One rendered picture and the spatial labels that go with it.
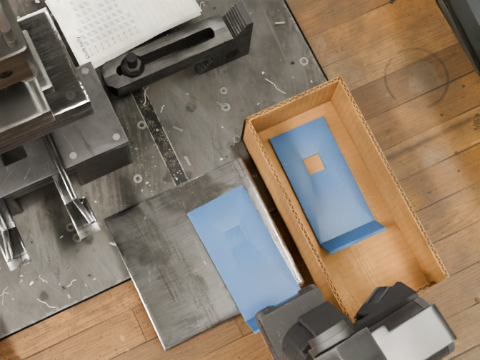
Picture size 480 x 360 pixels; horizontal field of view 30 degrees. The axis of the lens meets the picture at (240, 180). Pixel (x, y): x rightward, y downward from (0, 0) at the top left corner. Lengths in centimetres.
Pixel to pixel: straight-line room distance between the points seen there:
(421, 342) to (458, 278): 27
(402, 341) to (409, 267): 26
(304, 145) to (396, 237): 15
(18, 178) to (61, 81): 18
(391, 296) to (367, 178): 22
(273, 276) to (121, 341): 18
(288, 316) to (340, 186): 22
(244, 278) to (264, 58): 27
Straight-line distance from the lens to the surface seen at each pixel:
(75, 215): 94
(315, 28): 110
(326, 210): 102
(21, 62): 70
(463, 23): 124
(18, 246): 94
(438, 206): 106
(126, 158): 101
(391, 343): 78
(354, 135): 104
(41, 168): 96
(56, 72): 82
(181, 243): 99
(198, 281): 99
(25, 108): 77
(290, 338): 86
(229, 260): 99
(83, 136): 96
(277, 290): 99
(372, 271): 102
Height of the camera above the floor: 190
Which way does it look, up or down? 75 degrees down
